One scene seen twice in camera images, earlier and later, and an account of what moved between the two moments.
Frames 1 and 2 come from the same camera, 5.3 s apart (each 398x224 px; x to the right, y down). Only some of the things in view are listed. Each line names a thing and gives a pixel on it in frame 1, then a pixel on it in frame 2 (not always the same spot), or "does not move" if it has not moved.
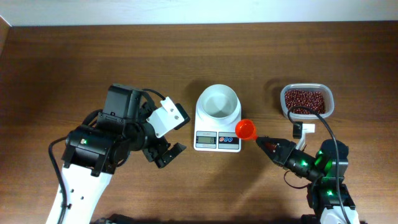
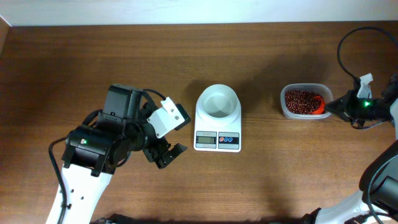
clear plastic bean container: [318, 97] does not move
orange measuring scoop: [245, 129] → [322, 107]
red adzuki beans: [314, 101] does not move
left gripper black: [159, 147] does not move
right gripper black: [283, 151] → [346, 102]
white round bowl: [218, 104] does not move
